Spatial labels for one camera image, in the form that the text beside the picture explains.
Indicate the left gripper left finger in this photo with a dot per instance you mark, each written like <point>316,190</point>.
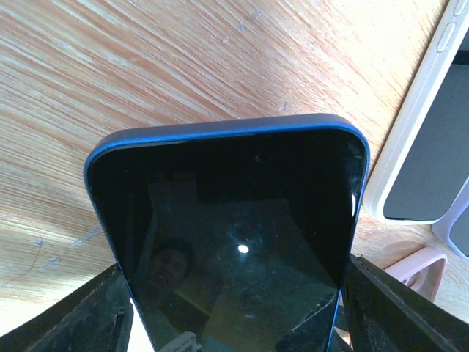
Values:
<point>98,316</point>

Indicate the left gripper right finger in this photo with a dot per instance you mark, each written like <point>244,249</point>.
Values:
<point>384,315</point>

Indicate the pink phone case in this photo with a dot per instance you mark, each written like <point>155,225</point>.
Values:
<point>421,271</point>

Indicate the lavender phone case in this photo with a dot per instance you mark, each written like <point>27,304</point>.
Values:
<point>452,228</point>

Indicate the black phone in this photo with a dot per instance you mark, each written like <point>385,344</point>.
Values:
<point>233,235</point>

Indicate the blue phone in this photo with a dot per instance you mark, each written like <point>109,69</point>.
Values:
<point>436,166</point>

